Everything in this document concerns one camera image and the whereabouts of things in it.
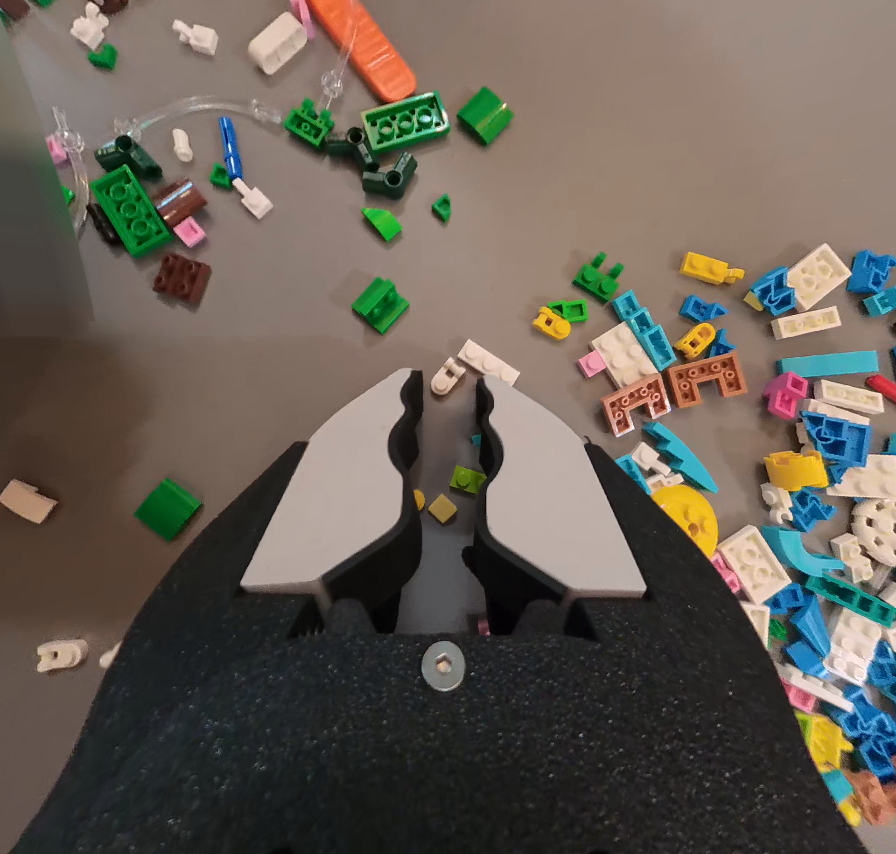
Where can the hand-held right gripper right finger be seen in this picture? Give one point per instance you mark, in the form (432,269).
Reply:
(560,511)

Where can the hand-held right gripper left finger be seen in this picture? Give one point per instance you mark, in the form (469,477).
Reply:
(329,511)

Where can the pile of colourful lego pieces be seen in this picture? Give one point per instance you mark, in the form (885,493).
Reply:
(623,354)

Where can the white lego clip piece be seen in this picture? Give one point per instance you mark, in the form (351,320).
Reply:
(110,655)
(446,377)
(61,655)

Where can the lime lego plate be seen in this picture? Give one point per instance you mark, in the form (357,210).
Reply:
(467,478)

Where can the yellow square lego tile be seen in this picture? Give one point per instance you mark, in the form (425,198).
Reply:
(442,508)

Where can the green curved lego slope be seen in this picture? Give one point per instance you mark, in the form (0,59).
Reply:
(484,116)
(168,510)

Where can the long white lego plate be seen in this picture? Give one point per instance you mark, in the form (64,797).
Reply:
(490,361)

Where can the dark brown lego brick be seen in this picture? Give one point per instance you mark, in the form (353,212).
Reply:
(182,277)

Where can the bright green lego wedge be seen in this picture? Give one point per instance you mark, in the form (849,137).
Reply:
(383,224)

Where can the cream curved lego piece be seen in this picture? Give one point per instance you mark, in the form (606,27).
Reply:
(26,501)

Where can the small pink lego plate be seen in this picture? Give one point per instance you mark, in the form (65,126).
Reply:
(57,149)
(190,232)

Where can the white lego bar holder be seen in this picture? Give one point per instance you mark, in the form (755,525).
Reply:
(89,26)
(197,37)
(253,200)

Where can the small green lego wedge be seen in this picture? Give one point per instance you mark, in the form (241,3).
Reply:
(442,208)

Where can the dark green lego connector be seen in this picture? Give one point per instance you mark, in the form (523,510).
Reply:
(388,179)
(357,147)
(129,156)

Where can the reddish brown lego cylinder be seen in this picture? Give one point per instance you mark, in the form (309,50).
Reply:
(180,203)

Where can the small green lego stud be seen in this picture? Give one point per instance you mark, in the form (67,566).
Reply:
(220,176)

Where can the green lego brick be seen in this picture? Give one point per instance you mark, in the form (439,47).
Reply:
(129,212)

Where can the small black lego piece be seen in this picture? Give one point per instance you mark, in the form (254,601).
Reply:
(103,228)

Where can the blue lego rod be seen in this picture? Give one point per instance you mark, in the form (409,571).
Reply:
(229,147)

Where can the green studded lego piece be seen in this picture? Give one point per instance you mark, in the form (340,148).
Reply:
(308,124)

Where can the small white lego cylinder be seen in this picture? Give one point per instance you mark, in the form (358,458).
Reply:
(182,146)

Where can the green lego plate with holes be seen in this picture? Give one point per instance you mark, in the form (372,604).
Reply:
(406,121)

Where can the white rounded lego brick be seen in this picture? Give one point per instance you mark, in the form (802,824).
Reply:
(278,42)

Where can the orange lego brick separator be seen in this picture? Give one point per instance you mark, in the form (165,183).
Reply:
(350,35)

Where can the pink lego disc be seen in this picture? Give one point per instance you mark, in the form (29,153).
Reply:
(301,11)

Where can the small green lego heart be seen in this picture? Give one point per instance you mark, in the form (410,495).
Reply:
(103,56)

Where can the clear flexible tube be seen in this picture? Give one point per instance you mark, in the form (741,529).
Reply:
(75,168)
(189,104)
(343,63)

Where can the green lego bracket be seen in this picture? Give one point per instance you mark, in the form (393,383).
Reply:
(380,306)

